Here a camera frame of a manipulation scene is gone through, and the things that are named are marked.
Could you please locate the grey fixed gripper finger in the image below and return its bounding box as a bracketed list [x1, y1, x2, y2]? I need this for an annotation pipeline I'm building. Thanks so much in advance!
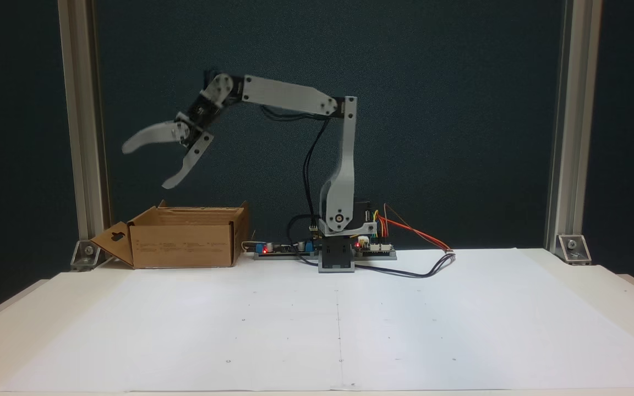
[161, 131, 215, 190]

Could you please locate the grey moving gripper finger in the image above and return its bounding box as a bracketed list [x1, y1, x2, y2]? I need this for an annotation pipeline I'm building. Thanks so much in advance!
[122, 120, 190, 155]

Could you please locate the brown cardboard box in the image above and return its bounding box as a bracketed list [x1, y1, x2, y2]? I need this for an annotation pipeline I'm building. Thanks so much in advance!
[90, 201, 250, 270]

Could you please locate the blue power circuit board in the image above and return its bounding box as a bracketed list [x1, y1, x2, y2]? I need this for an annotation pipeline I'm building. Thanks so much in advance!
[254, 238, 319, 260]

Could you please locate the aluminium frame post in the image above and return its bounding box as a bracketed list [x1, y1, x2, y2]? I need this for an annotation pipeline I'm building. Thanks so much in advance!
[544, 0, 604, 251]
[57, 0, 112, 244]

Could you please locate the black servo cable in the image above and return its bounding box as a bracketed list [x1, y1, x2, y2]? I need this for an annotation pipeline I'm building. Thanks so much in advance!
[302, 117, 331, 222]
[261, 106, 324, 122]

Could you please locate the metal corner bracket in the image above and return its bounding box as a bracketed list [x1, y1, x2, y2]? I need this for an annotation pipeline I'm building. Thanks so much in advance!
[70, 240, 102, 272]
[556, 234, 593, 266]

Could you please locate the controller board with jumper wires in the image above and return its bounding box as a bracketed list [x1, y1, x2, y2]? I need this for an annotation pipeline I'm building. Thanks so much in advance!
[354, 235, 397, 260]

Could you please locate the orange and red wire pair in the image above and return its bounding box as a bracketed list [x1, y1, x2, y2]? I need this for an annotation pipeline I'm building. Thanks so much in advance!
[378, 203, 453, 254]

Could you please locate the black cable with white connector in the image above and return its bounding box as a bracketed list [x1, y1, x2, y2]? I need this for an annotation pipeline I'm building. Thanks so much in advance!
[294, 250, 456, 279]

